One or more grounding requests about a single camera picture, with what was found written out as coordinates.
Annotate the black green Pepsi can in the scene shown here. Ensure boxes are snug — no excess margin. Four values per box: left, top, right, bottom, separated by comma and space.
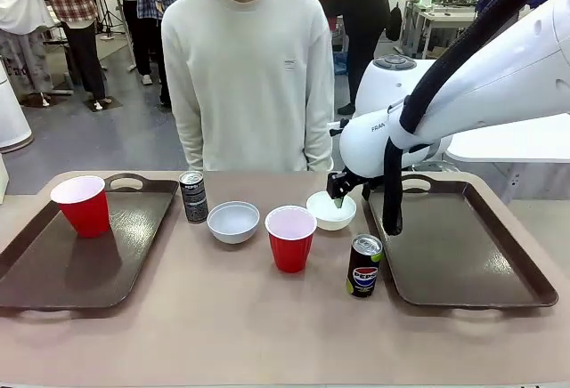
346, 233, 386, 299

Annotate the brown plastic serving tray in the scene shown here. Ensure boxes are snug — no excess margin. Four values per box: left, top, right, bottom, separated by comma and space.
0, 173, 181, 320
362, 174, 559, 319

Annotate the white plastic bowl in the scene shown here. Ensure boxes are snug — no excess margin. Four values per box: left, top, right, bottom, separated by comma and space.
305, 190, 358, 232

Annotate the person's left forearm cream sleeve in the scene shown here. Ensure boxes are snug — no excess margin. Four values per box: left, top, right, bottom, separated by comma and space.
301, 102, 336, 173

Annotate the bystander in white top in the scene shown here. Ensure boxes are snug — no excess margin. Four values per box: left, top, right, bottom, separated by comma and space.
0, 0, 55, 98

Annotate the grey-white plastic bowl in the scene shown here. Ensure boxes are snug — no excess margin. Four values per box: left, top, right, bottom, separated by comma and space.
206, 200, 261, 246

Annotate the bystander in red plaid shirt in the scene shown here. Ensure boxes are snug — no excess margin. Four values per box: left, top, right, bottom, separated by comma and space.
31, 0, 110, 105

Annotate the person's right forearm cream sleeve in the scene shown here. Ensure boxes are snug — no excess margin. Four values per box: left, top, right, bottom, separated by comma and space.
170, 102, 207, 172

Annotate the black silver Pepsi can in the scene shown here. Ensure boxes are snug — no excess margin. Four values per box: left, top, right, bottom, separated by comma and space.
178, 170, 210, 224

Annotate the blue box on floor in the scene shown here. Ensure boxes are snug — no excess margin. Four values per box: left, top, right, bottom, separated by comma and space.
332, 51, 352, 75

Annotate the white side table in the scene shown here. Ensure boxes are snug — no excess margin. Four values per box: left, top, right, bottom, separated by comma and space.
444, 112, 570, 205

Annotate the black tripod stand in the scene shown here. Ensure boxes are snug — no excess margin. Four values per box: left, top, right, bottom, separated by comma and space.
98, 0, 118, 42

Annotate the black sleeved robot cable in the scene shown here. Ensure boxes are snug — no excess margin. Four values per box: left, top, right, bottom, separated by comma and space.
383, 0, 563, 237

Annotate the red plastic party cup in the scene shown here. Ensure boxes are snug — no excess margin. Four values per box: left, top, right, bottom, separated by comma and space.
265, 205, 318, 274
49, 175, 111, 239

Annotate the person in cream sweater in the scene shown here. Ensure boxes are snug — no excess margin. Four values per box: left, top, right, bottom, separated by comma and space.
160, 0, 336, 173

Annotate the black hanging bag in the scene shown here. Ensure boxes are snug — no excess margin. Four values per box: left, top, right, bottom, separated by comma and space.
385, 2, 404, 43

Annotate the bystander in black trousers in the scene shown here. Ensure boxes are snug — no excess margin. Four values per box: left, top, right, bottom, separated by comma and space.
271, 0, 392, 116

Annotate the bystander in blue plaid shirt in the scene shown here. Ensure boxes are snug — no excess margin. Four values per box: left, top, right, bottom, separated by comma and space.
134, 0, 198, 109

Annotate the grey background workbench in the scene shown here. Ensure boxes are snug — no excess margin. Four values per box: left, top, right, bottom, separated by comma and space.
398, 0, 480, 59

